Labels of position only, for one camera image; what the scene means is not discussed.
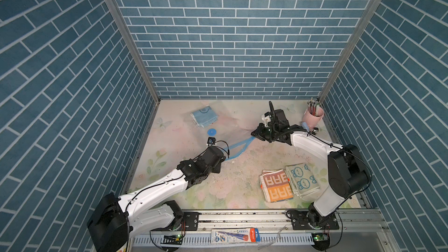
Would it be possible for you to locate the aluminium mounting rail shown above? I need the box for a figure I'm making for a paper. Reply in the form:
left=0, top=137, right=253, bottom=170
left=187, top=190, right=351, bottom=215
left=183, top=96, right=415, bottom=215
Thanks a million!
left=118, top=209, right=390, bottom=252

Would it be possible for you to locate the light blue towel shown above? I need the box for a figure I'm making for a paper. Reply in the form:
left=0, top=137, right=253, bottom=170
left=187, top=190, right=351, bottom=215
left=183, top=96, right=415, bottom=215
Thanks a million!
left=191, top=106, right=218, bottom=127

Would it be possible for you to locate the orange white folded towel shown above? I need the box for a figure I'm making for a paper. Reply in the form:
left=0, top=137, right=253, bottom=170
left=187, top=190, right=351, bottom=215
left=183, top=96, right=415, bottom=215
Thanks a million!
left=259, top=169, right=294, bottom=203

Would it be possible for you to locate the small metal binder clip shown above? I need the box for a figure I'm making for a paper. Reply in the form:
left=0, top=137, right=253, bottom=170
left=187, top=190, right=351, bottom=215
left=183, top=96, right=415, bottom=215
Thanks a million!
left=311, top=127, right=319, bottom=135

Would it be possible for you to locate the small blue white eraser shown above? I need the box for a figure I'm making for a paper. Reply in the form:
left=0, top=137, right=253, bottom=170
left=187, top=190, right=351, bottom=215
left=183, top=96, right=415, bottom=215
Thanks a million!
left=302, top=122, right=310, bottom=132

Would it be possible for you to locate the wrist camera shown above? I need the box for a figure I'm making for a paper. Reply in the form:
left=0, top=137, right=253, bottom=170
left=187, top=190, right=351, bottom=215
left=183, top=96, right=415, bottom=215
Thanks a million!
left=207, top=137, right=217, bottom=146
left=262, top=112, right=276, bottom=127

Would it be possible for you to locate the clear vacuum bag blue zipper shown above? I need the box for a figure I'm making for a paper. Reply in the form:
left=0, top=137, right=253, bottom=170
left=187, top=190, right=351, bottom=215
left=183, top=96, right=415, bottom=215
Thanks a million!
left=183, top=100, right=266, bottom=160

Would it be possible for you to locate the red blue packaged item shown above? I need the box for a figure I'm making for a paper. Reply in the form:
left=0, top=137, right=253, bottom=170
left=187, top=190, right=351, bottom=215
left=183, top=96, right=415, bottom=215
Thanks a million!
left=211, top=227, right=261, bottom=244

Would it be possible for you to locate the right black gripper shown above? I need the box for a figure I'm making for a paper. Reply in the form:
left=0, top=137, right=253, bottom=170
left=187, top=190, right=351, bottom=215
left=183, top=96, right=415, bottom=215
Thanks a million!
left=251, top=123, right=279, bottom=143

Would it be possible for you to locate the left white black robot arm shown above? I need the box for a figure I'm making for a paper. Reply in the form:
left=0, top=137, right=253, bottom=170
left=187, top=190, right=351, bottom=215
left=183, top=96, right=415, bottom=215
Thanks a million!
left=86, top=145, right=228, bottom=252

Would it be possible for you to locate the pink pen cup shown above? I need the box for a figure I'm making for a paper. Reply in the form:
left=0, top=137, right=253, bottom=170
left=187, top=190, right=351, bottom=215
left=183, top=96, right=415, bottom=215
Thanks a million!
left=302, top=99, right=324, bottom=131

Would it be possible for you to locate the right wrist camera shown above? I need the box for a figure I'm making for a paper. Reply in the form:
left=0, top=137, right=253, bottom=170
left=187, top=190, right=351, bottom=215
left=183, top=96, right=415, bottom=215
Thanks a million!
left=262, top=112, right=276, bottom=127

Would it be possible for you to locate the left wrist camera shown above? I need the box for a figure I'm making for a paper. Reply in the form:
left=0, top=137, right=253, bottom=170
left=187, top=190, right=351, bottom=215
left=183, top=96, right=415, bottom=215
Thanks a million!
left=207, top=137, right=217, bottom=146

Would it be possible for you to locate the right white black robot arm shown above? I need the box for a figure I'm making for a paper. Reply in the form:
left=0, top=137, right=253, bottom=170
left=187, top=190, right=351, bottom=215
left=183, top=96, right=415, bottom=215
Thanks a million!
left=252, top=102, right=372, bottom=229

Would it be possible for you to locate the pale green bunny towel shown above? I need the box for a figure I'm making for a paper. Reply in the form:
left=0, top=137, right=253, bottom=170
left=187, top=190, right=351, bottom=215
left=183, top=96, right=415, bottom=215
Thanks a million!
left=285, top=163, right=320, bottom=198

